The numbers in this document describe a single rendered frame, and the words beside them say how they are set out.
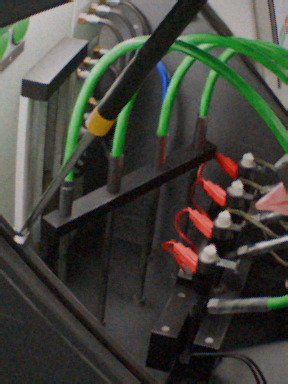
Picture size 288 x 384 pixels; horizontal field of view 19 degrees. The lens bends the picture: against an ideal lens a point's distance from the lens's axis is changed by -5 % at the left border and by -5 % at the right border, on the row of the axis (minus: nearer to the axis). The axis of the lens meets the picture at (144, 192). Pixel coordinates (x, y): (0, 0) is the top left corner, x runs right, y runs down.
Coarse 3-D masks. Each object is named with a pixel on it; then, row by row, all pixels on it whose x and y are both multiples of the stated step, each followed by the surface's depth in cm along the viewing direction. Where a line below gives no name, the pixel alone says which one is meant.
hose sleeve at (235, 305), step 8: (224, 304) 106; (232, 304) 105; (240, 304) 104; (248, 304) 103; (256, 304) 102; (264, 304) 101; (224, 312) 106; (232, 312) 105; (240, 312) 105; (248, 312) 104
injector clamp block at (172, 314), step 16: (240, 240) 139; (256, 240) 139; (256, 256) 140; (224, 272) 132; (240, 272) 133; (176, 288) 128; (240, 288) 130; (176, 304) 126; (160, 320) 122; (176, 320) 123; (208, 320) 123; (224, 320) 124; (160, 336) 120; (176, 336) 120; (208, 336) 121; (224, 336) 122; (160, 352) 122; (176, 352) 125; (192, 352) 120; (208, 352) 119; (160, 368) 124; (192, 368) 122; (208, 368) 121
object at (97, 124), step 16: (192, 0) 61; (176, 16) 62; (192, 16) 62; (160, 32) 64; (176, 32) 64; (144, 48) 65; (160, 48) 65; (128, 64) 67; (144, 64) 66; (128, 80) 67; (144, 80) 68; (112, 96) 69; (128, 96) 68; (96, 112) 70; (112, 112) 70; (96, 128) 71; (80, 144) 73; (64, 176) 76; (48, 192) 77; (32, 224) 80; (16, 240) 81
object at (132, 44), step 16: (112, 48) 102; (128, 48) 99; (176, 48) 94; (192, 48) 93; (208, 64) 92; (224, 64) 92; (96, 80) 105; (240, 80) 91; (80, 96) 108; (256, 96) 91; (80, 112) 109; (272, 112) 90; (272, 128) 90; (64, 160) 115; (272, 304) 100
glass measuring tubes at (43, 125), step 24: (72, 48) 119; (48, 72) 113; (72, 72) 119; (24, 96) 112; (48, 96) 112; (72, 96) 125; (24, 120) 115; (48, 120) 119; (24, 144) 117; (48, 144) 121; (24, 168) 119; (48, 168) 124; (24, 192) 122; (24, 216) 125; (48, 240) 132; (48, 264) 133
